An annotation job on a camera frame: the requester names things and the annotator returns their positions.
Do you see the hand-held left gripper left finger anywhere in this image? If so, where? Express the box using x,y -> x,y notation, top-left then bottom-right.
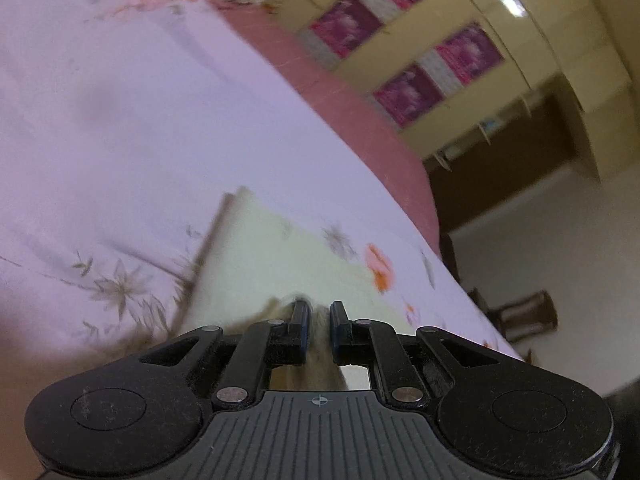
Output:
115,300 -> 312,409

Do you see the dark brown door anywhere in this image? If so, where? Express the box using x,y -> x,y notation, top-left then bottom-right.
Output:
422,77 -> 601,236

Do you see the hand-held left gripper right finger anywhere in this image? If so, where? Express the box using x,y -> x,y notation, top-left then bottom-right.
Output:
330,301 -> 526,408

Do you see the pale green sweater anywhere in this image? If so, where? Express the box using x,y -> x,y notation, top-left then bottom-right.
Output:
172,186 -> 386,392

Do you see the wooden chair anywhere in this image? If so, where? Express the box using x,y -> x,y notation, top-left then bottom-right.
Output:
467,287 -> 559,344

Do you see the open corner shelf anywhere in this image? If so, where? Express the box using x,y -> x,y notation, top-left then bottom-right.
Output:
435,91 -> 533,170

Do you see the pink bed sheet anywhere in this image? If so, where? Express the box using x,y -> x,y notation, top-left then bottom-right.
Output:
170,0 -> 442,241

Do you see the cream wardrobe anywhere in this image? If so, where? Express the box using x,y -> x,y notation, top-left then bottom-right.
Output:
240,0 -> 634,182

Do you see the purple floral blanket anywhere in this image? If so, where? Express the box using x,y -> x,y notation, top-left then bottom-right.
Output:
0,0 -> 526,367

